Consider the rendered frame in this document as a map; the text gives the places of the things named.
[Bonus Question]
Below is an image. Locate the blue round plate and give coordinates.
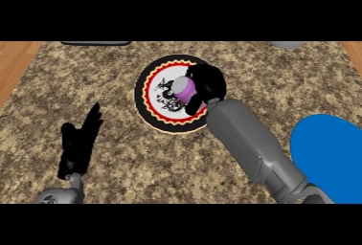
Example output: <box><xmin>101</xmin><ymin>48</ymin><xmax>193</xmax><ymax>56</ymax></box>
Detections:
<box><xmin>289</xmin><ymin>113</ymin><xmax>362</xmax><ymax>205</ymax></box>

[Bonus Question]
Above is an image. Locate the dark flat tray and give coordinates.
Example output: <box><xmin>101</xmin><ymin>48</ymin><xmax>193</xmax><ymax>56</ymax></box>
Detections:
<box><xmin>60</xmin><ymin>40</ymin><xmax>133</xmax><ymax>47</ymax></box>

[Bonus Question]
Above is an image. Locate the grey round object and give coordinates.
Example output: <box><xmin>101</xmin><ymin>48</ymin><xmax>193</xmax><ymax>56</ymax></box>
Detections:
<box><xmin>269</xmin><ymin>40</ymin><xmax>308</xmax><ymax>51</ymax></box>

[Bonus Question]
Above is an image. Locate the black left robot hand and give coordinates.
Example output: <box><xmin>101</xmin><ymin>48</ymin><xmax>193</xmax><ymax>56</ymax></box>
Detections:
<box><xmin>57</xmin><ymin>101</ymin><xmax>105</xmax><ymax>180</ymax></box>

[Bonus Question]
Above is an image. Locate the black patterned round plate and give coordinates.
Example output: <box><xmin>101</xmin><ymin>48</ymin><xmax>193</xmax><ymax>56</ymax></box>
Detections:
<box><xmin>133</xmin><ymin>54</ymin><xmax>228</xmax><ymax>135</ymax></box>

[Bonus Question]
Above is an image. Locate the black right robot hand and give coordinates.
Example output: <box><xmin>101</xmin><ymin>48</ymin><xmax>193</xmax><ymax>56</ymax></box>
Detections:
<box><xmin>184</xmin><ymin>63</ymin><xmax>228</xmax><ymax>117</ymax></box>

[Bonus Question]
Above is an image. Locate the purple can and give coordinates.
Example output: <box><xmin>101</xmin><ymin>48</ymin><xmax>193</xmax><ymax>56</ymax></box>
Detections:
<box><xmin>173</xmin><ymin>76</ymin><xmax>210</xmax><ymax>107</ymax></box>

